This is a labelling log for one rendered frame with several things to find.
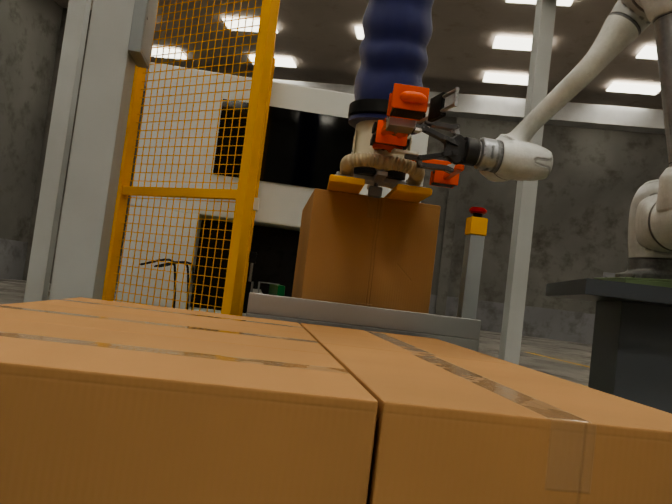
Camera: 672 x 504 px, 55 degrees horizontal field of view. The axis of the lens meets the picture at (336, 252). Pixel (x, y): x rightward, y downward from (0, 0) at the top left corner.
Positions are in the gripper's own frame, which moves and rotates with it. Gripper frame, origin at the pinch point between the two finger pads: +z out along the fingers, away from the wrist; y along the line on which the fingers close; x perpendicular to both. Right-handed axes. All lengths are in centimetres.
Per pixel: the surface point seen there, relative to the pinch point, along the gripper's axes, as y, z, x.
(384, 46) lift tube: -29.5, 7.3, 12.5
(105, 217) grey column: 27, 95, 89
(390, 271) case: 34.4, -6.5, 26.7
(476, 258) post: 22, -50, 75
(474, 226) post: 10, -47, 75
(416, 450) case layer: 57, 16, -107
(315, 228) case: 24.7, 18.4, 26.9
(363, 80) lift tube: -19.7, 11.5, 16.3
